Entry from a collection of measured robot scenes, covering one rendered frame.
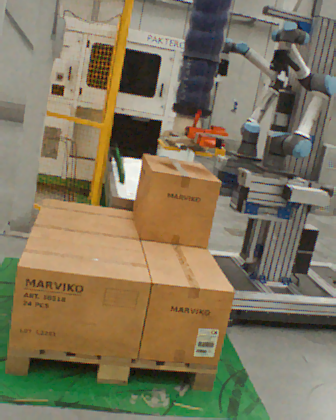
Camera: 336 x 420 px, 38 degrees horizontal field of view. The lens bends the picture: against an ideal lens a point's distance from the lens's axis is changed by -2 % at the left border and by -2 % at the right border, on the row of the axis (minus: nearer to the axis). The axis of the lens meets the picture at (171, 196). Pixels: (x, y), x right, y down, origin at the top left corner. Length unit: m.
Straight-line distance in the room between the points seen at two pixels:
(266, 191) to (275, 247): 0.52
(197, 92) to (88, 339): 1.49
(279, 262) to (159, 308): 1.42
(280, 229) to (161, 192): 1.04
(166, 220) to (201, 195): 0.24
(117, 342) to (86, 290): 0.30
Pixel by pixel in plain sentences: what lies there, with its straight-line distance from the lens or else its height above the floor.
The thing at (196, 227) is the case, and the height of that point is 0.66.
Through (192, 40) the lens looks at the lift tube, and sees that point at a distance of 2.91.
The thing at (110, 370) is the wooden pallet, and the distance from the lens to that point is 2.44.
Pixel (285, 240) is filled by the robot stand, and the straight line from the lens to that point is 3.47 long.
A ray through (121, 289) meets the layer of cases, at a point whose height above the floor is 0.49.
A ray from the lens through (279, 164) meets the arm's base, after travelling 3.09.
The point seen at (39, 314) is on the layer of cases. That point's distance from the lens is 2.30.
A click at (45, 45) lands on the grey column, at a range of 4.03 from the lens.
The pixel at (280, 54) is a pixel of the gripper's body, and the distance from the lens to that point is 2.80.
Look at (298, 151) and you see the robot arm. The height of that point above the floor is 1.18.
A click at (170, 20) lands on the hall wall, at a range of 12.45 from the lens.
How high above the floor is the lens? 1.40
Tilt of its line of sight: 12 degrees down
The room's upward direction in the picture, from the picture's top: 11 degrees clockwise
